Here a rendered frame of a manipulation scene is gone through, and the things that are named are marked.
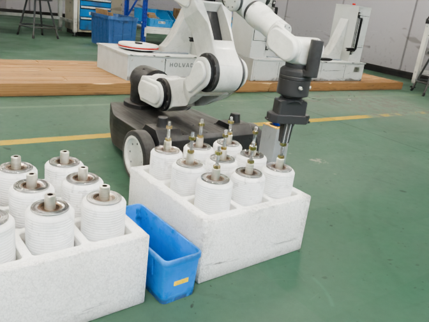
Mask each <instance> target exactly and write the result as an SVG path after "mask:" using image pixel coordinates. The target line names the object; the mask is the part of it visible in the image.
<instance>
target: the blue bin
mask: <svg viewBox="0 0 429 322"><path fill-rule="evenodd" d="M125 214H126V215H127V216H128V217H129V218H130V219H132V220H133V221H134V223H136V224H137V225H138V226H139V227H140V228H141V229H143V230H144V231H145V232H146V233H147V234H148V235H149V249H148V257H147V273H146V289H147V290H148V291H149V292H150V293H151V294H152V295H153V296H154V297H155V298H156V299H157V300H158V301H159V302H160V303H161V304H167V303H170V302H173V301H176V300H178V299H181V298H184V297H186V296H189V295H191V294H192V293H193V287H194V283H195V277H196V273H197V266H198V262H199V258H200V257H201V253H202V252H201V250H200V249H199V248H198V247H196V246H195V245H194V244H193V243H192V242H190V241H189V240H187V239H186V238H185V237H184V236H183V235H181V234H180V233H179V232H177V231H176V230H175V229H174V228H173V227H171V226H170V225H168V223H166V222H165V221H164V220H162V219H161V218H160V217H159V216H157V215H156V214H155V213H153V212H152V211H151V210H150V209H148V208H147V207H146V206H144V205H143V204H131V205H128V206H126V213H125Z"/></svg>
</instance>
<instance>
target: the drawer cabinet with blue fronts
mask: <svg viewBox="0 0 429 322"><path fill-rule="evenodd" d="M96 8H101V9H104V10H108V12H111V13H112V0H78V3H77V33H75V35H77V36H91V12H96ZM65 18H67V19H71V20H72V19H73V0H65ZM65 27H67V32H69V33H71V34H74V33H73V32H72V23H70V22H67V21H65Z"/></svg>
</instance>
